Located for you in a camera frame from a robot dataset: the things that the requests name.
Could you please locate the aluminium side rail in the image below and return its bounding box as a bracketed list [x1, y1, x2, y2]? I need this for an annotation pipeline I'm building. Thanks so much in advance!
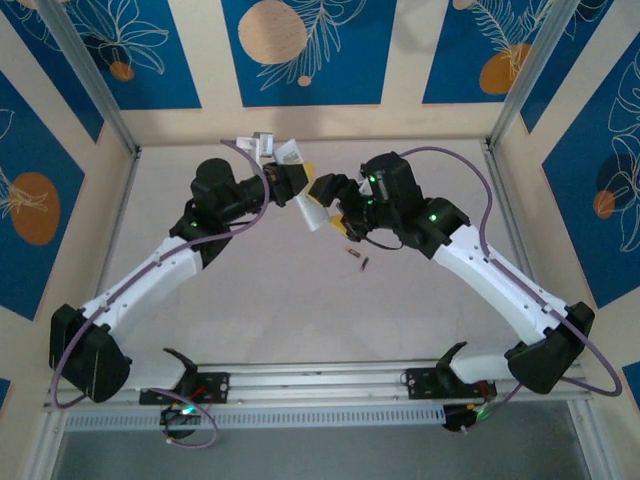
[94, 147, 144, 306]
[480, 141, 539, 289]

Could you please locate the left aluminium frame post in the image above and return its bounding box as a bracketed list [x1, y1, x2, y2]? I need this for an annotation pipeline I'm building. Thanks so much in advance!
[35, 0, 142, 157]

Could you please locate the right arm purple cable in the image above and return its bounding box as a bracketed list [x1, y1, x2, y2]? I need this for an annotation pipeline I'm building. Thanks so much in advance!
[397, 143, 625, 434]

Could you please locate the right black controller box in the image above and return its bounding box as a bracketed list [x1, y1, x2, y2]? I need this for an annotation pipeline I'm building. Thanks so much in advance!
[442, 404, 489, 435]

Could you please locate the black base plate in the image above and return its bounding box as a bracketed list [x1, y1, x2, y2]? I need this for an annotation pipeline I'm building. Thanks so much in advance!
[138, 372, 231, 406]
[405, 367, 497, 401]

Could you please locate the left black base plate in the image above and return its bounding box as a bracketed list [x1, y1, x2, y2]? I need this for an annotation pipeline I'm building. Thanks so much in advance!
[138, 372, 231, 406]

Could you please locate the right aluminium side rail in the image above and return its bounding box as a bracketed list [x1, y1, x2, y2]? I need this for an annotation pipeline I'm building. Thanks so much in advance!
[480, 141, 539, 289]

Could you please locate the left black controller box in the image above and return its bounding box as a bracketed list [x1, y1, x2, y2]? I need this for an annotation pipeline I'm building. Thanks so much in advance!
[159, 404, 204, 442]

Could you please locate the black controller box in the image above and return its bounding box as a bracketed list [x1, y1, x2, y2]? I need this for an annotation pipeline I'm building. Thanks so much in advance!
[159, 404, 204, 442]
[442, 404, 489, 435]

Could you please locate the white tube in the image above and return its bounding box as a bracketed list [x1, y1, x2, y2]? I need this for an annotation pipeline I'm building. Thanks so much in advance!
[276, 139, 332, 234]

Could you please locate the left aluminium frame leg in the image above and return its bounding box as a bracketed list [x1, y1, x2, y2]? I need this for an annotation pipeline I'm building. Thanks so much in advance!
[19, 410, 69, 480]

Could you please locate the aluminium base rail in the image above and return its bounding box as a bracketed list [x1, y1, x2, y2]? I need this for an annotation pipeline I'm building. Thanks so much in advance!
[42, 357, 594, 414]

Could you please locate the aluminium frame leg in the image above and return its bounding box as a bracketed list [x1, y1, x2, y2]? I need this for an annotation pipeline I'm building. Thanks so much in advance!
[19, 410, 69, 480]
[567, 399, 619, 480]

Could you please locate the left aluminium side rail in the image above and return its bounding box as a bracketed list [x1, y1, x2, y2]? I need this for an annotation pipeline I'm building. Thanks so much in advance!
[94, 147, 144, 306]

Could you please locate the right gripper thin black wire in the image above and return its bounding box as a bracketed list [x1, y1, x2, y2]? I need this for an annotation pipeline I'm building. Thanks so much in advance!
[357, 232, 407, 252]

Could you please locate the right aluminium frame leg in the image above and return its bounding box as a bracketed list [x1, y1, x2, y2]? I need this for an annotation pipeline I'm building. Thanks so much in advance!
[567, 399, 619, 480]

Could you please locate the grey slotted cable duct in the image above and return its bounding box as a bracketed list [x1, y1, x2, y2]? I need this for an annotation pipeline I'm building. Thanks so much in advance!
[63, 403, 447, 432]

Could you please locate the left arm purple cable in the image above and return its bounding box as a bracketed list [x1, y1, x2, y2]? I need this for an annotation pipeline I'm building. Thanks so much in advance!
[49, 138, 274, 449]

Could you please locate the aluminium frame post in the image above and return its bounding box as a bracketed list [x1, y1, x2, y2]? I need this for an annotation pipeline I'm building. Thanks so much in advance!
[35, 0, 142, 157]
[485, 0, 616, 151]

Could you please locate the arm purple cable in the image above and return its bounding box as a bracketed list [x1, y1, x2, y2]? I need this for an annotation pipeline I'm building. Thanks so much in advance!
[397, 143, 625, 434]
[49, 138, 274, 449]

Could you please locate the right aluminium frame post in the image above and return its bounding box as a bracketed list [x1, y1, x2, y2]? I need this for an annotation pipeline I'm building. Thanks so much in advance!
[485, 0, 616, 151]

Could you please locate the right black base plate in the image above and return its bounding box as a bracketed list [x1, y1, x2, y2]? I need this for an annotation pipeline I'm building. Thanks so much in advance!
[405, 367, 497, 401]

